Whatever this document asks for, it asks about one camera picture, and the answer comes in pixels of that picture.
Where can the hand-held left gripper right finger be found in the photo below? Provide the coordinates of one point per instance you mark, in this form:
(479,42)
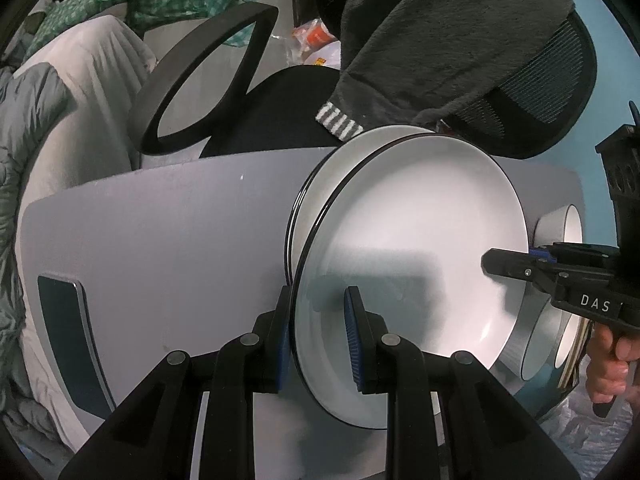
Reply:
(354,340)

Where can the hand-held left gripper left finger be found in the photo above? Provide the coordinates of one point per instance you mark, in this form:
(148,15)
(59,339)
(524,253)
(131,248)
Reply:
(284,340)

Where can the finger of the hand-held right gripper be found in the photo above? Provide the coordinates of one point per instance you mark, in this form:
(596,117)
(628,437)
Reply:
(505,262)
(575,251)

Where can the white plate black rim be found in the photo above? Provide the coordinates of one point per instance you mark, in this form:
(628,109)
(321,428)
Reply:
(425,220)
(325,175)

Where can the person's right hand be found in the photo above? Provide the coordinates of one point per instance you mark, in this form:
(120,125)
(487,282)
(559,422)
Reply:
(607,375)

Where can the crinkled clear plastic wrap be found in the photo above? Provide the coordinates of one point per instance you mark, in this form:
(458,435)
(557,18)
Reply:
(575,440)

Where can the dark phone silver edge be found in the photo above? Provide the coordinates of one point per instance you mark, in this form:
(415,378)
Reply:
(70,340)

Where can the black office chair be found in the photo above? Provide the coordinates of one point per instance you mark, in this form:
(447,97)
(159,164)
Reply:
(260,110)

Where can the dark grey fleece garment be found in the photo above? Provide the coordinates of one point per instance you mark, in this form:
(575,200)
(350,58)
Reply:
(440,35)

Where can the clear bag orange packet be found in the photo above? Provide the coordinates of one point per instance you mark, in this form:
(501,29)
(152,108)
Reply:
(315,40)

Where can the grey quilt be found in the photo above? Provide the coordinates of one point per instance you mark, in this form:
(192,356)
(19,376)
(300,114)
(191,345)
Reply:
(25,160)

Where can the white pillow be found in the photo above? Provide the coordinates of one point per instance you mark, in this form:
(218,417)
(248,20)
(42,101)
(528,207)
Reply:
(85,90)

